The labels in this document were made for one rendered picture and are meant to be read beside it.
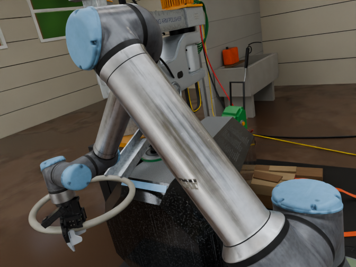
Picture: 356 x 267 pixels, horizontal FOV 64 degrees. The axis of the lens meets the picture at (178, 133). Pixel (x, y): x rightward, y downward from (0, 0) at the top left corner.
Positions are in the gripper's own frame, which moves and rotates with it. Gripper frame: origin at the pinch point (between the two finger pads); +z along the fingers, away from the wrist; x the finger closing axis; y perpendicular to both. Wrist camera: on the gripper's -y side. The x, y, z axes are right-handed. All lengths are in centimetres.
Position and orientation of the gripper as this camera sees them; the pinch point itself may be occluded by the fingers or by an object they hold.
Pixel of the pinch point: (73, 245)
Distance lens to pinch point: 130.8
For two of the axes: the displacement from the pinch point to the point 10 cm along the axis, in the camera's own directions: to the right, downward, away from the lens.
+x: -0.8, -2.3, 9.7
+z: 1.9, 9.5, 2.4
